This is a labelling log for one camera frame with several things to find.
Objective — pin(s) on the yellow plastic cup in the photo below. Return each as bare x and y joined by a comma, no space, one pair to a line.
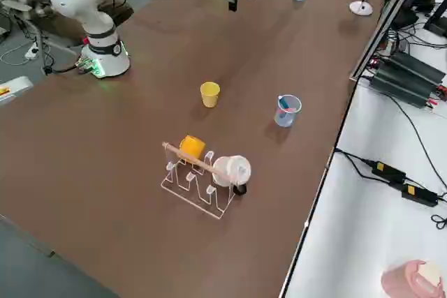
210,97

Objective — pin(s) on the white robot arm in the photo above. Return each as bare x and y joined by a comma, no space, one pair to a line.
80,1

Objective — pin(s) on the blue stick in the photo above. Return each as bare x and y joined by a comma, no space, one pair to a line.
284,103

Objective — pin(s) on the pink stick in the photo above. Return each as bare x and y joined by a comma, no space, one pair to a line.
287,112

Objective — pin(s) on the clear plastic measuring beaker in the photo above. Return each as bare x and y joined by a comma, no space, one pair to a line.
288,121

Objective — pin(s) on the orange mug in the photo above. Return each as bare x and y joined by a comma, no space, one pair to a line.
192,146

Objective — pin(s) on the wooden rod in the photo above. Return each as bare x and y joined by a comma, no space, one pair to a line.
181,153

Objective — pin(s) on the white mug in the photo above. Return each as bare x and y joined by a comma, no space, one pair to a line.
227,169

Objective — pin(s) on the black ribbed power supply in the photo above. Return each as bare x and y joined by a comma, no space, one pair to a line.
419,67
401,88

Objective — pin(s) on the black monitor stand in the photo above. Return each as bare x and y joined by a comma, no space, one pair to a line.
436,22

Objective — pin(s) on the clear acrylic rack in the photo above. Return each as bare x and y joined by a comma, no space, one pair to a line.
190,176

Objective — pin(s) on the black round cap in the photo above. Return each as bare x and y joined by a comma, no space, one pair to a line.
240,190

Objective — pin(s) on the white floor power strip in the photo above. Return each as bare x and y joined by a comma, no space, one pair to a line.
31,52

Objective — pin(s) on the black power adapter brick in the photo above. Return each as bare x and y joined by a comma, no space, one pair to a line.
387,170
419,195

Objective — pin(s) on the white box with label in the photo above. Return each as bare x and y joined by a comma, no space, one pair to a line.
14,87

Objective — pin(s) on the pink plastic container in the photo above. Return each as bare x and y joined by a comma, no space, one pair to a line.
398,280

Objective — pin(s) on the aluminium frame post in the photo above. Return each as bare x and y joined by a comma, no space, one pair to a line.
384,22

